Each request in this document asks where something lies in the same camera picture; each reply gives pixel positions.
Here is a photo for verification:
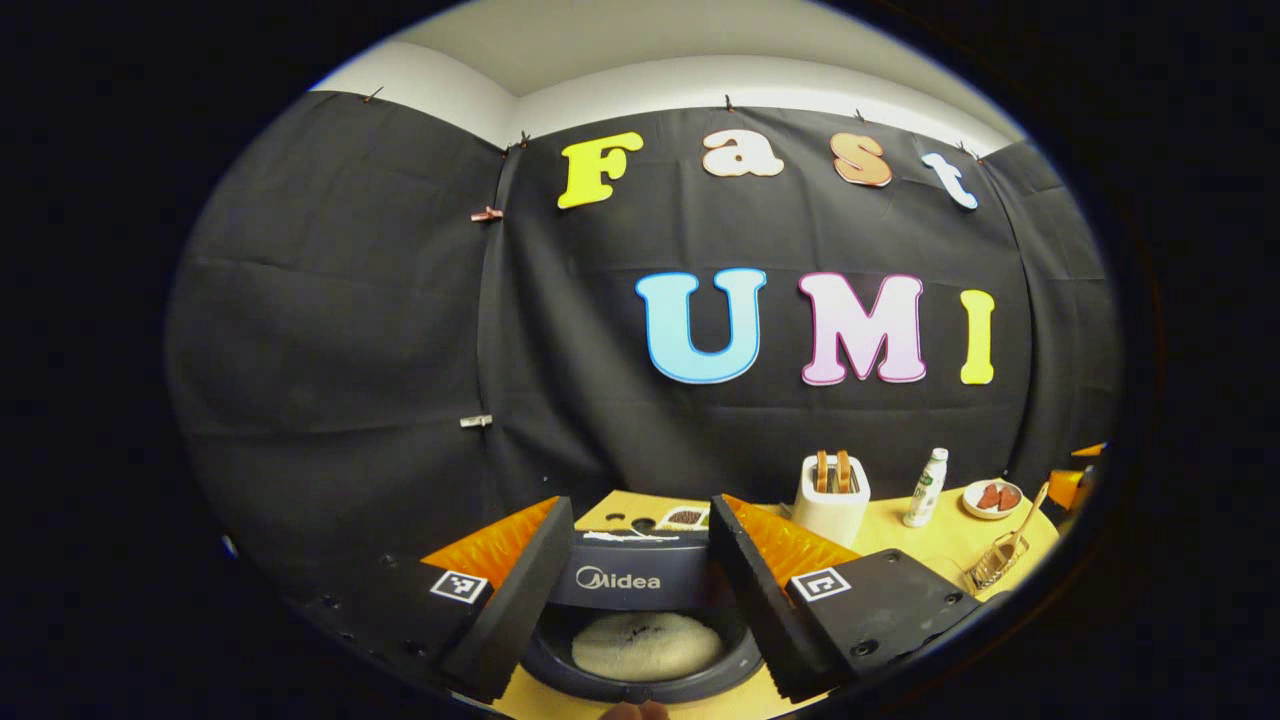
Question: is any black backdrop cloth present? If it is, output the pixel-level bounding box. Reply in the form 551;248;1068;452
165;90;1121;601

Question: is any white toaster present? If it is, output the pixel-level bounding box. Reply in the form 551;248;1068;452
791;455;872;548

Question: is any white rice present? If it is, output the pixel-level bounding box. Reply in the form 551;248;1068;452
572;612;725;683

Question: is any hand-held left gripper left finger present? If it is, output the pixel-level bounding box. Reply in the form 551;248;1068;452
290;496;575;704

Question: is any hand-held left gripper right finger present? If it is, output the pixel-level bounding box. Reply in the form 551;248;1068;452
708;493;1001;704

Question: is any dark blue rice cooker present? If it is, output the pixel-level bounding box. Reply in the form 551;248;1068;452
520;530;769;704

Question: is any metal wire chopstick holder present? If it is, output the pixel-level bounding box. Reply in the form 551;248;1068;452
965;533;1029;591

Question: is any white round plate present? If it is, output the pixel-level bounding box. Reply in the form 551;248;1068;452
961;479;1025;520

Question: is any white drink bottle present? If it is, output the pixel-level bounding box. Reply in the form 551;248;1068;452
903;447;949;529

